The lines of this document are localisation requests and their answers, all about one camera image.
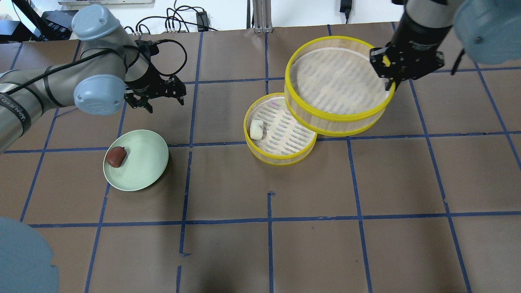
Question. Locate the yellow steamer layer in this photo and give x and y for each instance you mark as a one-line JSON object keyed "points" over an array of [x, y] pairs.
{"points": [[332, 89], [285, 141]]}

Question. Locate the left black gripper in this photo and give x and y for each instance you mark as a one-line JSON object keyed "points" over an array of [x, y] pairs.
{"points": [[143, 84]]}

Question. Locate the light green plate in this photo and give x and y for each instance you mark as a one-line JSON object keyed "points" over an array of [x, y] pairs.
{"points": [[146, 160]]}

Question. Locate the brown bun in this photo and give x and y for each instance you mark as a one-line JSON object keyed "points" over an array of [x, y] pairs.
{"points": [[115, 156]]}

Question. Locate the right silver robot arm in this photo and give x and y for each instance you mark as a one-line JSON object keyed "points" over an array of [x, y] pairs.
{"points": [[489, 31]]}

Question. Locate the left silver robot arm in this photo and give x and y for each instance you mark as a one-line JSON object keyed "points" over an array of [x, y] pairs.
{"points": [[111, 69]]}

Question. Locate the aluminium frame post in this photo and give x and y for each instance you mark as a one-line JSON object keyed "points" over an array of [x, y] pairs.
{"points": [[262, 16]]}

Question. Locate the white steamed bun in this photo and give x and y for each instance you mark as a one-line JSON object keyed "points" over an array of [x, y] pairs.
{"points": [[256, 129]]}

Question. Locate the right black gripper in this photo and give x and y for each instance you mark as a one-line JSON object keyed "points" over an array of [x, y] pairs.
{"points": [[419, 37]]}

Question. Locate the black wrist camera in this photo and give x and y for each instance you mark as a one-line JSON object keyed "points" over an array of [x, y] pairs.
{"points": [[147, 48]]}

